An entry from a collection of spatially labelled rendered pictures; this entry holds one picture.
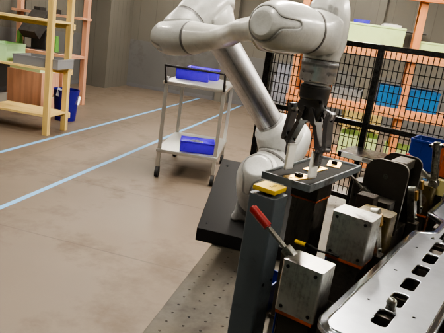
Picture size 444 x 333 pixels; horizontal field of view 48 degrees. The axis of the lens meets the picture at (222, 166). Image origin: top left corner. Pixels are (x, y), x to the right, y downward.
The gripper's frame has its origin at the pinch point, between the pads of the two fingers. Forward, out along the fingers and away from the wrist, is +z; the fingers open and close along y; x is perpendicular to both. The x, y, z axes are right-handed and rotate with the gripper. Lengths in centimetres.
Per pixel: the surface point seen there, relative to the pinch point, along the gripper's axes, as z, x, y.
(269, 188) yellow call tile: 3.9, -15.7, 4.5
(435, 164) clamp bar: 6, 82, -3
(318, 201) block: 11.5, 9.7, 0.7
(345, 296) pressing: 19.4, -14.5, 29.1
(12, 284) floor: 121, -8, -176
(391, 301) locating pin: 17.8, -9.8, 36.5
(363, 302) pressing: 19.8, -12.1, 31.9
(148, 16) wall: -42, 565, -959
